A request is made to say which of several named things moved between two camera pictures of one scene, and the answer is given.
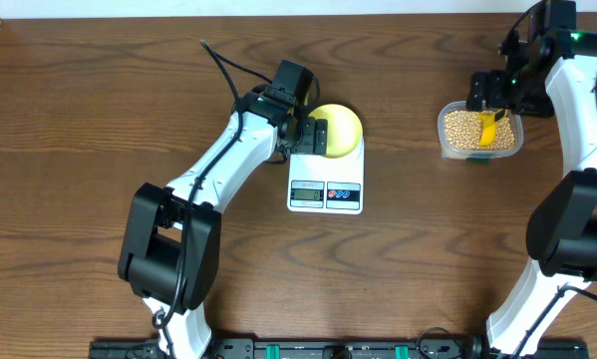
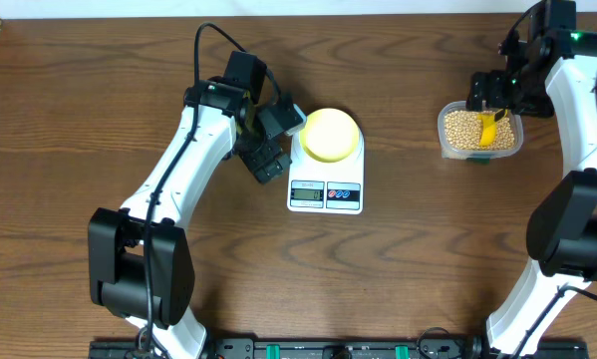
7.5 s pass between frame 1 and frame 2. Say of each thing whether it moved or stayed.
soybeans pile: stayed
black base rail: stayed
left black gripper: moved
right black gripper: stayed
